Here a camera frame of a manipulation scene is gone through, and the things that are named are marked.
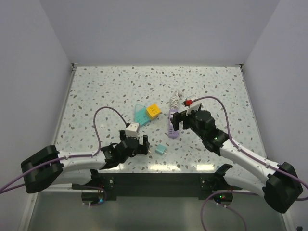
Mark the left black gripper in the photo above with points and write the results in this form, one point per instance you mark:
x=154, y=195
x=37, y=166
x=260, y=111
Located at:
x=141, y=148

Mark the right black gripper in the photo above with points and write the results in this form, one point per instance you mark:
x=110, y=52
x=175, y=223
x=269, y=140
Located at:
x=178, y=117

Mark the teal triangular socket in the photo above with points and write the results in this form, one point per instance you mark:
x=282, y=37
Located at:
x=140, y=115

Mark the yellow cube socket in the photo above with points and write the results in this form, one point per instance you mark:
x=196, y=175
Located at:
x=153, y=111

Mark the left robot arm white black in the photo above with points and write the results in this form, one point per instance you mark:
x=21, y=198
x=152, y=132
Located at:
x=50, y=167

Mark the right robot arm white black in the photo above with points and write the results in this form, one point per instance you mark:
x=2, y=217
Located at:
x=275, y=182

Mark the teal small plug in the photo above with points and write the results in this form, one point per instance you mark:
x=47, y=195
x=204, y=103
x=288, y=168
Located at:
x=160, y=149

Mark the purple power strip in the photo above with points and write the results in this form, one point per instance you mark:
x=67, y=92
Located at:
x=171, y=132

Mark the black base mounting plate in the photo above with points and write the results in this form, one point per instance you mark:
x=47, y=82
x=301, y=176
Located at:
x=172, y=185

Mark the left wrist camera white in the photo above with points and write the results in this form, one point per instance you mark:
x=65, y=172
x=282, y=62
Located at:
x=132, y=130

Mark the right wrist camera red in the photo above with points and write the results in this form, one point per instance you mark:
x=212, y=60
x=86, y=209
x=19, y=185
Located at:
x=191, y=106

